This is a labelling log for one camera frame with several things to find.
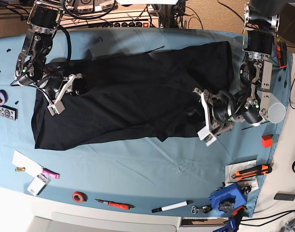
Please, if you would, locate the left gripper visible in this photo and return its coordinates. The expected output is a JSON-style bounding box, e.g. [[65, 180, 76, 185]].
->
[[193, 87, 234, 146]]

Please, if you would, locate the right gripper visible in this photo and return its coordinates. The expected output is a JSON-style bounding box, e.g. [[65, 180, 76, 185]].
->
[[36, 72, 84, 115]]

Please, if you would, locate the black t-shirt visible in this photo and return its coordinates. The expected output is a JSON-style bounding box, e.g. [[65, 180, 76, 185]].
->
[[31, 41, 234, 151]]

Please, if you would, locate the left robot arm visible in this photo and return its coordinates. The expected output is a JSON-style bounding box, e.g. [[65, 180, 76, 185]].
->
[[193, 1, 280, 146]]

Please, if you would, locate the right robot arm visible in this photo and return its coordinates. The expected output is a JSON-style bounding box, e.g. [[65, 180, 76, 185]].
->
[[10, 0, 84, 116]]

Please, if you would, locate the black remote control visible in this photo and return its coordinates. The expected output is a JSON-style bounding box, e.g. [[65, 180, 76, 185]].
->
[[0, 105, 17, 121]]

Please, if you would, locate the purple tape roll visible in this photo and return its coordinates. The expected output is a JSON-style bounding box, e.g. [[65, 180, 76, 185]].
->
[[0, 89, 8, 106]]

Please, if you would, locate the red cube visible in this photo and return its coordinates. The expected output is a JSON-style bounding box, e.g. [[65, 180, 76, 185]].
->
[[261, 134, 273, 148]]

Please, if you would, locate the frosted plastic cup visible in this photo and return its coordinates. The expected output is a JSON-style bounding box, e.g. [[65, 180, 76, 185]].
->
[[257, 91, 286, 124]]

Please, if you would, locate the paper sheet under knife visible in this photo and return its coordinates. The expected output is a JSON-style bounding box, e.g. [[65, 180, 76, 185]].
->
[[225, 160, 259, 191]]

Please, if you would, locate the orange black utility knife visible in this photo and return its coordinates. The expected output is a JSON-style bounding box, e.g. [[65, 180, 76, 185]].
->
[[231, 164, 272, 180]]

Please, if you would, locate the light blue table cloth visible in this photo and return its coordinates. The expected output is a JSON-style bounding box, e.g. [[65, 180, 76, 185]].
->
[[0, 29, 283, 214]]

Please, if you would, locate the white paper card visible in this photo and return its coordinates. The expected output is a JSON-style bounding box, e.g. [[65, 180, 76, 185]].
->
[[12, 150, 43, 177]]

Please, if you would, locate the pink package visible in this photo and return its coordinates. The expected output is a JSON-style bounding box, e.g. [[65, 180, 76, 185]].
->
[[42, 168, 59, 179]]

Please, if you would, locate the black foot pedal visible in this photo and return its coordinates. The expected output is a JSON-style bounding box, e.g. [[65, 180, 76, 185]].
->
[[73, 0, 94, 14], [94, 0, 118, 12]]

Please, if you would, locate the orange black tool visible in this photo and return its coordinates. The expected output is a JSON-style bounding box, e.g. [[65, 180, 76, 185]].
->
[[276, 42, 287, 69]]

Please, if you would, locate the gold battery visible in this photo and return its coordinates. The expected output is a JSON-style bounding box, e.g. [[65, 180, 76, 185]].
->
[[15, 167, 25, 172]]

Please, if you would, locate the blue plastic box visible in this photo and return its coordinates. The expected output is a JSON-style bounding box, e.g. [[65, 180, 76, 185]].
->
[[208, 183, 247, 215]]

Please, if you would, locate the white small box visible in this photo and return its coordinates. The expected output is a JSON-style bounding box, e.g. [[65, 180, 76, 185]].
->
[[27, 177, 50, 196]]

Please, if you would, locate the black white marker pen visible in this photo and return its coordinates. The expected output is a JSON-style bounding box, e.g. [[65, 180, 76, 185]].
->
[[151, 200, 194, 213]]

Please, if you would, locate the metal carabiner clip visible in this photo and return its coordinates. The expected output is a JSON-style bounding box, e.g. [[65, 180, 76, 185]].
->
[[191, 205, 212, 214]]

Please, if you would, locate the black power adapter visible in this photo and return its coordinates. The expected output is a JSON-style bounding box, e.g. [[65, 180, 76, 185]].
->
[[274, 192, 295, 201]]

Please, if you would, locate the black power strip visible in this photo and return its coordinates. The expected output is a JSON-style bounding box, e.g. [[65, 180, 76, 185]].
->
[[88, 21, 155, 28]]

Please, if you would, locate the red tape roll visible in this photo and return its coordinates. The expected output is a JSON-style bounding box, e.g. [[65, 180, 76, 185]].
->
[[72, 191, 87, 203]]

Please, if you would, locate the blue black clamp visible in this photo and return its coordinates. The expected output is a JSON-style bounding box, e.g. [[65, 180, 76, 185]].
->
[[213, 206, 246, 232]]

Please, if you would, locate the red screwdriver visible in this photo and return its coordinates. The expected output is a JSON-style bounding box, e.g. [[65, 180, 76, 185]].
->
[[95, 199, 135, 210]]

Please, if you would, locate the long black cable tie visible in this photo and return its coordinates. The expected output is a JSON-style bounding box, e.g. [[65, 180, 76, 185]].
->
[[144, 46, 165, 54]]

